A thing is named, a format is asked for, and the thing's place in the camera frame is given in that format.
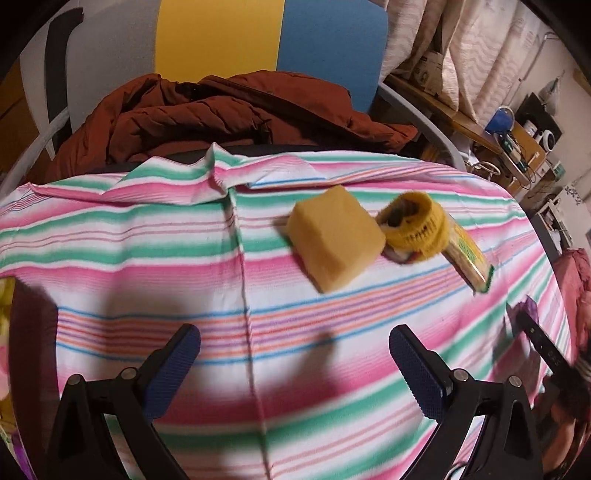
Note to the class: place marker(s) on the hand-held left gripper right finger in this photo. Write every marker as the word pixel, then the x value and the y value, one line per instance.
pixel 420 369

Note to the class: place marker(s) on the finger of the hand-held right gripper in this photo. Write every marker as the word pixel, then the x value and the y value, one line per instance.
pixel 542 340

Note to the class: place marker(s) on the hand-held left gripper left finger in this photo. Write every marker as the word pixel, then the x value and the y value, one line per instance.
pixel 171 369

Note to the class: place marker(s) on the purple fabric sachet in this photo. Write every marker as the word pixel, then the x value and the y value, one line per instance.
pixel 528 305

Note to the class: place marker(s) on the yellow sponge block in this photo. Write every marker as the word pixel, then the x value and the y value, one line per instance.
pixel 332 230

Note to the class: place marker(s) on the green-edged snack packet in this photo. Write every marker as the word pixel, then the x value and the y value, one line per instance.
pixel 468 258

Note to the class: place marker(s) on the pink green striped cloth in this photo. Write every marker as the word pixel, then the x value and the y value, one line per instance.
pixel 138 240

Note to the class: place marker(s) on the yellow knitted roll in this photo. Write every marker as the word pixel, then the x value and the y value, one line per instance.
pixel 427 233

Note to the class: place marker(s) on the dark maroon cloth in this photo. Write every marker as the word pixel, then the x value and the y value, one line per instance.
pixel 32 369

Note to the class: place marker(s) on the yellow floral cloth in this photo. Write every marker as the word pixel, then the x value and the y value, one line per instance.
pixel 4 314

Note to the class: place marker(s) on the brown cardboard box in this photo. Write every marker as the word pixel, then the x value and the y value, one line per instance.
pixel 526 147

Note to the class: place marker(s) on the black open box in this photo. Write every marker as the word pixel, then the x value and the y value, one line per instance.
pixel 535 110

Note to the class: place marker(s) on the wooden shelf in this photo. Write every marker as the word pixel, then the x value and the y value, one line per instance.
pixel 461 120

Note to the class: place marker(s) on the rust brown padded jacket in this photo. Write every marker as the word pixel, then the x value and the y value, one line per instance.
pixel 207 120

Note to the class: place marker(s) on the pale patterned curtain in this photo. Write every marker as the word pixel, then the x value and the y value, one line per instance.
pixel 485 55

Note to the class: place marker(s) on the grey yellow blue chair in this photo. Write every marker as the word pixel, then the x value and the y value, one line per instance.
pixel 323 37

